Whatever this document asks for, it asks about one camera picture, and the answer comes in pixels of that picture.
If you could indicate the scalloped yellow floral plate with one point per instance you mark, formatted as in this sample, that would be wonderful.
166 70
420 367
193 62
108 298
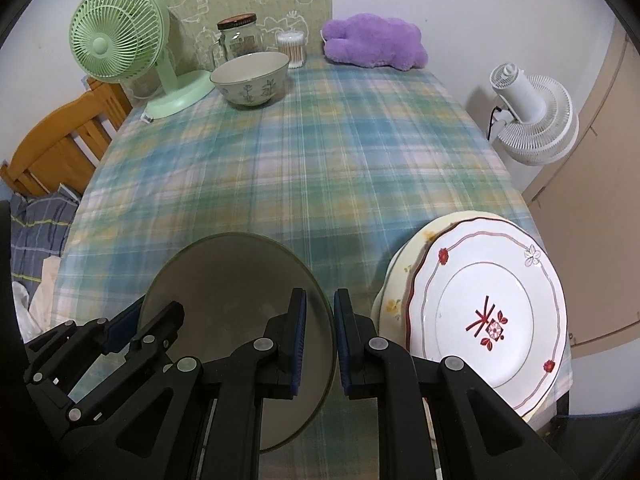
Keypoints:
435 227

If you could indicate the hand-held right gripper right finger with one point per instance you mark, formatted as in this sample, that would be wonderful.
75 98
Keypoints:
342 345

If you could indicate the blue plaid bedding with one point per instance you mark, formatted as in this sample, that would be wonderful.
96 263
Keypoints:
35 230

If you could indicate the purple plush toy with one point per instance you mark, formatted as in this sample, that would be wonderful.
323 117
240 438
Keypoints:
375 40

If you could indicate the red patterned white plate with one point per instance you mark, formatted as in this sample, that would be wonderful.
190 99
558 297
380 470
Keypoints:
480 290

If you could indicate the cotton swab container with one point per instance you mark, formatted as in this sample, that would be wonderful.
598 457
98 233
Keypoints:
291 50

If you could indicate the glass jar with dark lid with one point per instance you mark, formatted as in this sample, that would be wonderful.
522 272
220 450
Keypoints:
240 42

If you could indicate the green desk fan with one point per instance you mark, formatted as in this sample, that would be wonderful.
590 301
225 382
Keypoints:
107 35

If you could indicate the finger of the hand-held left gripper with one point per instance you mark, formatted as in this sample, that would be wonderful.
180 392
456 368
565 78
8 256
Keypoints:
160 322
122 327

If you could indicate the white desk fan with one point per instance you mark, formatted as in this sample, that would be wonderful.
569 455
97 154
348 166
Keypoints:
530 105

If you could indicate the beige cabinet door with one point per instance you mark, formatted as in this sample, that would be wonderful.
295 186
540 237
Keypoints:
600 210

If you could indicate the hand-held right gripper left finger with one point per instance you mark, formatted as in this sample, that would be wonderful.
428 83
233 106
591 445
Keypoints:
298 345

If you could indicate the floral ceramic bowl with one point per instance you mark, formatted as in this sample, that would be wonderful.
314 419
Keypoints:
250 90
225 300

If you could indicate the plaid tablecloth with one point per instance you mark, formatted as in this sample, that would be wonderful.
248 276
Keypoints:
325 170

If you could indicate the white cloth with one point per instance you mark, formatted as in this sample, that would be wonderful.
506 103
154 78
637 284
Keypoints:
37 300

